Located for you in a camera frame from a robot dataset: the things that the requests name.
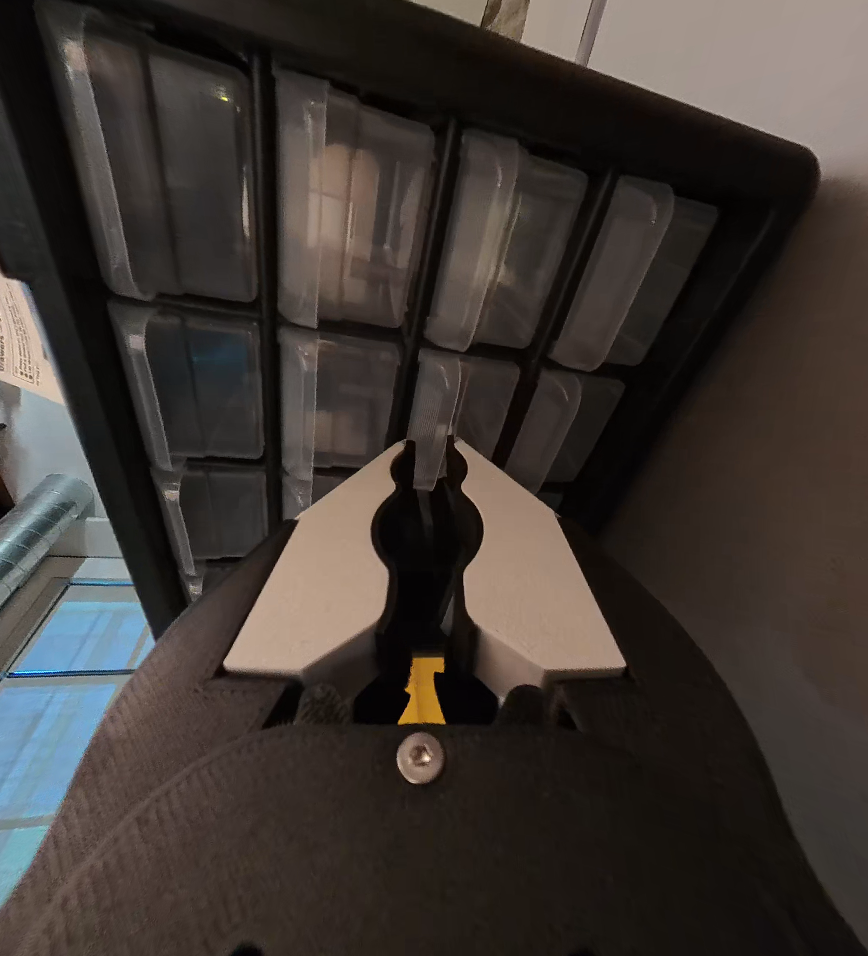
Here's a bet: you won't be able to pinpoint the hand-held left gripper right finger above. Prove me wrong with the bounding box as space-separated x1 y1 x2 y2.
445 439 628 701

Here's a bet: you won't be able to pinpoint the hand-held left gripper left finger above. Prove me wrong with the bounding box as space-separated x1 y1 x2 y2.
222 439 416 684

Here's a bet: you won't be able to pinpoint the yellow plastic bin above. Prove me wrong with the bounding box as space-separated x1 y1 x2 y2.
398 656 447 727

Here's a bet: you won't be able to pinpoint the clear small plastic drawer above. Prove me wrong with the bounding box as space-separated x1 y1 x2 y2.
406 347 522 494

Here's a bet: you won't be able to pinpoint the grid of clear drawers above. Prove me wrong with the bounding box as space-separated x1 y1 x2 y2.
34 0 720 598

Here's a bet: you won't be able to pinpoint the black drawer cabinet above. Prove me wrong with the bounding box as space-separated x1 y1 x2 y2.
0 0 822 636

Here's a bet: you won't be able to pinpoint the glass window panes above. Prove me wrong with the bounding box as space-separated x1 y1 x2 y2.
0 581 157 953

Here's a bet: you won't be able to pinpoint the printed instruction sheet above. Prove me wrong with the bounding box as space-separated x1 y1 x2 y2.
0 168 57 408

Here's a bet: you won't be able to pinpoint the silver ventilation duct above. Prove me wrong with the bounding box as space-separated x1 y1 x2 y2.
0 474 97 662

